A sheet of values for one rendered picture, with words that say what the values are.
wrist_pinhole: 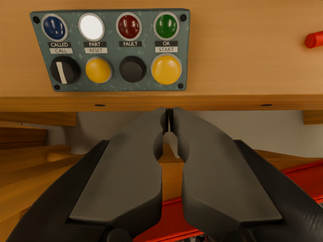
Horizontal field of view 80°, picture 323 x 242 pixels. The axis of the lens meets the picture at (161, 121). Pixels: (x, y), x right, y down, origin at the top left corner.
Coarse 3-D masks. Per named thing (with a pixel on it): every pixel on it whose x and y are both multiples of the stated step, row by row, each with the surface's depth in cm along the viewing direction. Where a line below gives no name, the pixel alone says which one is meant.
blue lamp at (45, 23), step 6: (48, 18) 18; (54, 18) 18; (48, 24) 18; (54, 24) 18; (60, 24) 18; (48, 30) 18; (54, 30) 18; (60, 30) 18; (54, 36) 18; (60, 36) 18
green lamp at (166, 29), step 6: (162, 18) 18; (168, 18) 18; (156, 24) 18; (162, 24) 18; (168, 24) 18; (174, 24) 18; (156, 30) 18; (162, 30) 18; (168, 30) 18; (174, 30) 18; (162, 36) 18; (168, 36) 18
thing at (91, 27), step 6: (84, 18) 18; (90, 18) 18; (96, 18) 18; (84, 24) 18; (90, 24) 18; (96, 24) 18; (84, 30) 18; (90, 30) 18; (96, 30) 18; (90, 36) 18; (96, 36) 18
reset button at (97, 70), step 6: (90, 60) 19; (96, 60) 19; (102, 60) 19; (90, 66) 19; (96, 66) 19; (102, 66) 19; (108, 66) 20; (90, 72) 19; (96, 72) 19; (102, 72) 19; (108, 72) 20; (90, 78) 20; (96, 78) 20; (102, 78) 20
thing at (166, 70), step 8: (168, 56) 19; (160, 64) 19; (168, 64) 19; (176, 64) 19; (152, 72) 20; (160, 72) 19; (168, 72) 19; (176, 72) 19; (160, 80) 20; (168, 80) 20; (176, 80) 20
